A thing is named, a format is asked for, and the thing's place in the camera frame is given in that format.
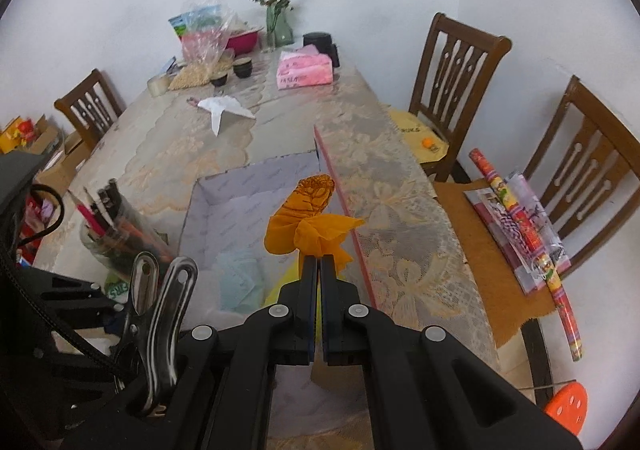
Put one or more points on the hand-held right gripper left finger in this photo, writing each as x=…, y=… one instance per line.
x=307, y=290

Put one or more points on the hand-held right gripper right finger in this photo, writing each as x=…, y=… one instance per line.
x=330, y=290

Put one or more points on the orange cloth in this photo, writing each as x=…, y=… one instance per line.
x=290, y=225

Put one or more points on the pink cardboard box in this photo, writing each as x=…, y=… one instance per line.
x=240, y=200

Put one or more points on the clear plastic pencil jar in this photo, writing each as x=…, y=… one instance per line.
x=125, y=240

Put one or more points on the metal spring clip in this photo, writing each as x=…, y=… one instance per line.
x=155, y=310

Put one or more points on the clear jar of pencils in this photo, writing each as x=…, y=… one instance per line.
x=107, y=215

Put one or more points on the brown seat mat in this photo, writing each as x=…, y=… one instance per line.
x=480, y=255

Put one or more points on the yellow seat cushion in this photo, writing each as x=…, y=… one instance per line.
x=412, y=127

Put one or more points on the printed plastic packet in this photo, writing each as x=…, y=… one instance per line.
x=505, y=210

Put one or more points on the white tissue paper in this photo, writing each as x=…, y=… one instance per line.
x=222, y=110

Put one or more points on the colourful wrapping paper roll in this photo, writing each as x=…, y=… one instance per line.
x=525, y=230

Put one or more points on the wooden chair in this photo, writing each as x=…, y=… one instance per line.
x=450, y=75
x=590, y=170
x=90, y=105

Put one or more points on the small pink scissors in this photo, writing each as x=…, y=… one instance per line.
x=192, y=101

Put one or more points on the pink tissue pack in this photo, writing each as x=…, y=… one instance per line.
x=302, y=67

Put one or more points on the dark tea cup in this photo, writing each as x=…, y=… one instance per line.
x=219, y=78
x=242, y=67

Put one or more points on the black mug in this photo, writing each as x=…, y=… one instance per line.
x=320, y=45

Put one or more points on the clear tape roll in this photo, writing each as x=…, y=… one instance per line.
x=160, y=86

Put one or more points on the red bowl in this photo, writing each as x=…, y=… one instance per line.
x=245, y=41

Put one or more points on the clear plastic bag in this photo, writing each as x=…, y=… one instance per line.
x=205, y=50

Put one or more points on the green glass vase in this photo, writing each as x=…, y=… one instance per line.
x=277, y=30

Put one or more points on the orange plastic stool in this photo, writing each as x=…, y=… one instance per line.
x=567, y=405

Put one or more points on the green printed carton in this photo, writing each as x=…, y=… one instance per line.
x=192, y=22

